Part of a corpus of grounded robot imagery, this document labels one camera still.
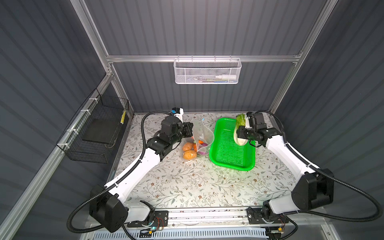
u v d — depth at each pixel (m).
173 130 0.56
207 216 0.75
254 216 0.73
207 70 1.24
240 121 0.81
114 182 0.42
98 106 0.80
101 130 0.70
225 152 0.97
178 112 0.66
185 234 0.77
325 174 0.41
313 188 0.42
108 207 0.38
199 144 0.88
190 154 0.91
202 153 0.87
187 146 0.96
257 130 0.63
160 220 0.72
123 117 0.83
